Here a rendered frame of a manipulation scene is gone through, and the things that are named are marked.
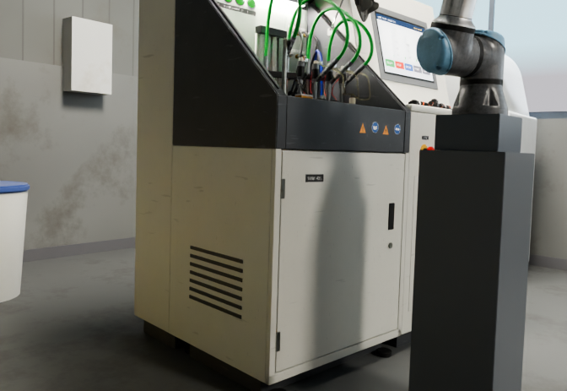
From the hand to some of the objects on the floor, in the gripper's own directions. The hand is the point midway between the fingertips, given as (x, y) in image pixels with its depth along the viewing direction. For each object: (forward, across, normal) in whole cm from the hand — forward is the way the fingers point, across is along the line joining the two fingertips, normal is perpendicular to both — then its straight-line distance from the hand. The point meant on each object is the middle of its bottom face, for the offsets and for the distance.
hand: (362, 18), depth 176 cm
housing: (+124, +35, +74) cm, 148 cm away
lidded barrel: (+123, -71, +182) cm, 231 cm away
